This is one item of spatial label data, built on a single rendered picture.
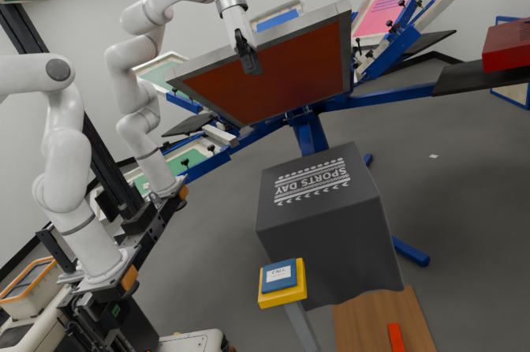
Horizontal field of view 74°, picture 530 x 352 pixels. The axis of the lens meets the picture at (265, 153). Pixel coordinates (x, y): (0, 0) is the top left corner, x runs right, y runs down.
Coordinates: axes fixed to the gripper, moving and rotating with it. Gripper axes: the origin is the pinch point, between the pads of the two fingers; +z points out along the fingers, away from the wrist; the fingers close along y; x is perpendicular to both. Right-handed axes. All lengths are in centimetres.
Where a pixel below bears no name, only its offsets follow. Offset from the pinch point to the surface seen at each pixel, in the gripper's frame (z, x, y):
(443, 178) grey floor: 97, 84, -191
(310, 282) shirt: 76, -11, -36
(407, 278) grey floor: 122, 29, -109
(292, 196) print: 43, -8, -43
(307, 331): 75, -11, -6
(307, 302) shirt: 85, -15, -40
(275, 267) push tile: 53, -13, -4
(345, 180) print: 43, 13, -43
